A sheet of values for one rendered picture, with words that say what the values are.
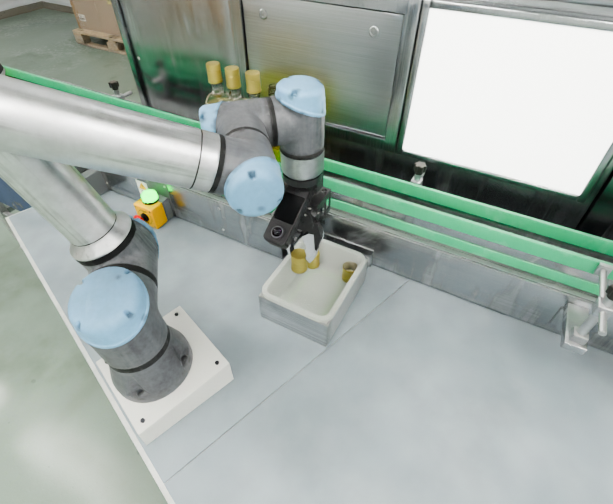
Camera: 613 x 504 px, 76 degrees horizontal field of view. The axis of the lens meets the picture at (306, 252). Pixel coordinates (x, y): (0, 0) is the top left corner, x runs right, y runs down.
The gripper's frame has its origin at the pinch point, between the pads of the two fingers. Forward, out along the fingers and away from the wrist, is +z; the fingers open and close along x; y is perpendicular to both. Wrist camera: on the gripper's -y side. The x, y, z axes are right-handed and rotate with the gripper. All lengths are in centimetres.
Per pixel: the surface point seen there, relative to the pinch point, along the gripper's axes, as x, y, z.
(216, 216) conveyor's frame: 31.9, 11.5, 9.9
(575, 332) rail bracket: -54, 10, 5
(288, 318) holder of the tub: -0.9, -7.1, 12.7
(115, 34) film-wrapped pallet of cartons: 371, 269, 76
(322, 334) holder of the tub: -9.3, -7.2, 12.9
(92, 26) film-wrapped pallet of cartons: 405, 270, 73
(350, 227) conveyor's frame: -3.5, 20.4, 6.6
